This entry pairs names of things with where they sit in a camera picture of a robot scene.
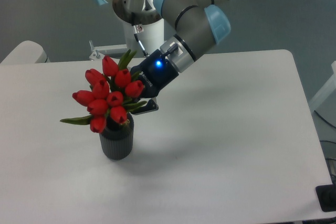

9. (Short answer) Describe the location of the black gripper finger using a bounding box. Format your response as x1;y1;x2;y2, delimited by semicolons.
132;97;159;115

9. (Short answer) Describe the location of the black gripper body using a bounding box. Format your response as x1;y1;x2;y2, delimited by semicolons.
131;49;179;99

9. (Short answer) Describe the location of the red tulip bouquet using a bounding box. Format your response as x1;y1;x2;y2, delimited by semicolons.
60;50;147;133

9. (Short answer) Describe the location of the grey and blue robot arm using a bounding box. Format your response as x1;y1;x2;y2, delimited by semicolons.
91;0;231;114

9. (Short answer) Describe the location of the dark grey ribbed vase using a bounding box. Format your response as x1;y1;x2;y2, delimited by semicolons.
99;113;134;160

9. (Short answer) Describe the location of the white rounded furniture piece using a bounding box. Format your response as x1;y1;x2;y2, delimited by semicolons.
1;40;50;65

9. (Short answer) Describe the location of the white furniture at right edge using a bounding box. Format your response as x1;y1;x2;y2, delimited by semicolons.
308;61;335;114

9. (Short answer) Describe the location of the black device at table edge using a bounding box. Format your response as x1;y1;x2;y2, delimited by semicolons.
316;185;335;212

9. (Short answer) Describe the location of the black cable on pedestal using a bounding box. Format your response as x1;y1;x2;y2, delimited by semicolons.
130;11;152;58

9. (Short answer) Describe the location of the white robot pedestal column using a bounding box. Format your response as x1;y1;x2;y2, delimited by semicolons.
122;19;164;58

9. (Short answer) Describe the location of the white metal base frame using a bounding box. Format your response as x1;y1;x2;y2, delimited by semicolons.
88;39;148;61

